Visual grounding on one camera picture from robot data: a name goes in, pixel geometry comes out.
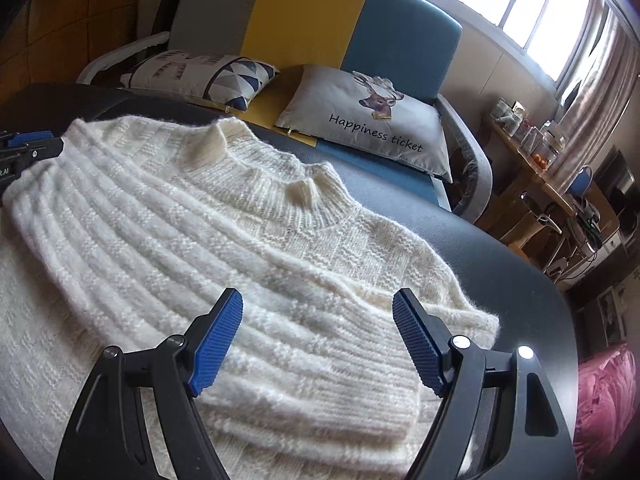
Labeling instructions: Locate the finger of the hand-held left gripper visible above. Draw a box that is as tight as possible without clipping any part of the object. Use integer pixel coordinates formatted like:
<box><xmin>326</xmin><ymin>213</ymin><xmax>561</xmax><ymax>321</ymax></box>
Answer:
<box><xmin>10</xmin><ymin>137</ymin><xmax>66</xmax><ymax>164</ymax></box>
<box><xmin>0</xmin><ymin>130</ymin><xmax>54</xmax><ymax>149</ymax></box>

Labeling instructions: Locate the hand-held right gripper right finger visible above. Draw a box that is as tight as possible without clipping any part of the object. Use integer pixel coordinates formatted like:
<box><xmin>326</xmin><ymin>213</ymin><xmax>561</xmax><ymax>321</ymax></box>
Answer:
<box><xmin>391</xmin><ymin>287</ymin><xmax>581</xmax><ymax>480</ymax></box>

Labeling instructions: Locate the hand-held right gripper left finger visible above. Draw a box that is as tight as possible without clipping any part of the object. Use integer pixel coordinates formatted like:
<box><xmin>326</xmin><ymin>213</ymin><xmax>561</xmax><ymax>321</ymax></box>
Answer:
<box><xmin>52</xmin><ymin>287</ymin><xmax>245</xmax><ymax>480</ymax></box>

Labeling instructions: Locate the cream knit sweater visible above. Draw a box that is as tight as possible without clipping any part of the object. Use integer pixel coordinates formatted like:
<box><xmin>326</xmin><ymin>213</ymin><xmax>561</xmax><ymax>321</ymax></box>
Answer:
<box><xmin>0</xmin><ymin>115</ymin><xmax>501</xmax><ymax>480</ymax></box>

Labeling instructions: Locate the white triangle pattern pillow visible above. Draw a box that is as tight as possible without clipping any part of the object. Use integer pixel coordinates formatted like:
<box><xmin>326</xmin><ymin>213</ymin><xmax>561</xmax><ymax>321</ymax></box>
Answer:
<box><xmin>119</xmin><ymin>50</ymin><xmax>281</xmax><ymax>111</ymax></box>

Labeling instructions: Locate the red ruffled quilt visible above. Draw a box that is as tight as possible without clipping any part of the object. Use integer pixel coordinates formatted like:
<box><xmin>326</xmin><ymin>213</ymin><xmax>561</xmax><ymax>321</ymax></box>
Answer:
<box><xmin>572</xmin><ymin>345</ymin><xmax>640</xmax><ymax>480</ymax></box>

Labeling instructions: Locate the wooden desk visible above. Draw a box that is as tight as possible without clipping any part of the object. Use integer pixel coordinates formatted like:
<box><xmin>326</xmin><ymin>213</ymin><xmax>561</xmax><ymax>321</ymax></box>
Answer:
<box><xmin>482</xmin><ymin>120</ymin><xmax>591</xmax><ymax>256</ymax></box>

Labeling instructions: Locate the clear plastic jar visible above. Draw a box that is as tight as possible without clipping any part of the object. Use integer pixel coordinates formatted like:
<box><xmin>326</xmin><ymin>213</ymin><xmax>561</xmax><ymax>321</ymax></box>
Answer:
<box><xmin>537</xmin><ymin>130</ymin><xmax>568</xmax><ymax>171</ymax></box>

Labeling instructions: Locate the grey deer print pillow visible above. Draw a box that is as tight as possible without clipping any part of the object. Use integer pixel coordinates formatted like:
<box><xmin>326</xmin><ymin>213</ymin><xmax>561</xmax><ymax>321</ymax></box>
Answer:
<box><xmin>275</xmin><ymin>64</ymin><xmax>453</xmax><ymax>183</ymax></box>

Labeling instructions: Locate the black television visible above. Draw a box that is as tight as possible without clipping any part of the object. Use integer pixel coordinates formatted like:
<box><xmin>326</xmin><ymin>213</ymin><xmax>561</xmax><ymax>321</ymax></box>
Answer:
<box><xmin>595</xmin><ymin>147</ymin><xmax>636</xmax><ymax>221</ymax></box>

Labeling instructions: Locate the pink patterned curtain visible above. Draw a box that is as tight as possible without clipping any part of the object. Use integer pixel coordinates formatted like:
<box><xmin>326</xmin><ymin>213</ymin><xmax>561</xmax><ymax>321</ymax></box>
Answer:
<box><xmin>552</xmin><ymin>7</ymin><xmax>640</xmax><ymax>196</ymax></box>

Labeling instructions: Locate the grey yellow blue sofa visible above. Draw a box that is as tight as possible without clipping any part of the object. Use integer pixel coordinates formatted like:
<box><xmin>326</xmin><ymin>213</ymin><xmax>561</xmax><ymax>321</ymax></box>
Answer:
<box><xmin>75</xmin><ymin>0</ymin><xmax>493</xmax><ymax>223</ymax></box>

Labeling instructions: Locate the large bright window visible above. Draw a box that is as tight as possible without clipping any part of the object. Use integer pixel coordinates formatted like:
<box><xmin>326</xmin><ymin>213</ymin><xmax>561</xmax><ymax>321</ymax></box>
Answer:
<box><xmin>400</xmin><ymin>0</ymin><xmax>601</xmax><ymax>86</ymax></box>

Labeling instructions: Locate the blue handled basket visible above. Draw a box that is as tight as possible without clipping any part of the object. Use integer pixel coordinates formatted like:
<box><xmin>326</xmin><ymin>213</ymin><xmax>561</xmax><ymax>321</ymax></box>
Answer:
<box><xmin>567</xmin><ymin>166</ymin><xmax>593</xmax><ymax>198</ymax></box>

